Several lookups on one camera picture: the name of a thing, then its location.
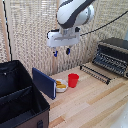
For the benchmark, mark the dark blue book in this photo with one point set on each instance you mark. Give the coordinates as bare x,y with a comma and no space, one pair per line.
44,82

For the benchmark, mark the yellow food piece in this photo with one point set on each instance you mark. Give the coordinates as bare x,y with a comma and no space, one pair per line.
58,82
61,86

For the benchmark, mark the thin black pole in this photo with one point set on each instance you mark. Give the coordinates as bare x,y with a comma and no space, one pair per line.
6,30

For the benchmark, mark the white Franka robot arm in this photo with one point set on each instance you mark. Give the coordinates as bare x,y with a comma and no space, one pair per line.
74,12

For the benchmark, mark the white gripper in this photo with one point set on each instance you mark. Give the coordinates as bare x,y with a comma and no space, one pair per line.
63,37

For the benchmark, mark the beige woven folding screen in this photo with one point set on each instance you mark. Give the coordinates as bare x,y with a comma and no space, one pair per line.
33,33

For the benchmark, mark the red plastic cup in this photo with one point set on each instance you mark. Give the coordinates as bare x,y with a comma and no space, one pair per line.
73,80

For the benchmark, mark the black fabric storage box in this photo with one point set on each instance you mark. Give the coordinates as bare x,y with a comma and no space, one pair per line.
20,96

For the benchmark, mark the black toaster oven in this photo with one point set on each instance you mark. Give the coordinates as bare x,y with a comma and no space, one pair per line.
113,55

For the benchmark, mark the white small bowl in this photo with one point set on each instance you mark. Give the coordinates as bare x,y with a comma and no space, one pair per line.
62,88

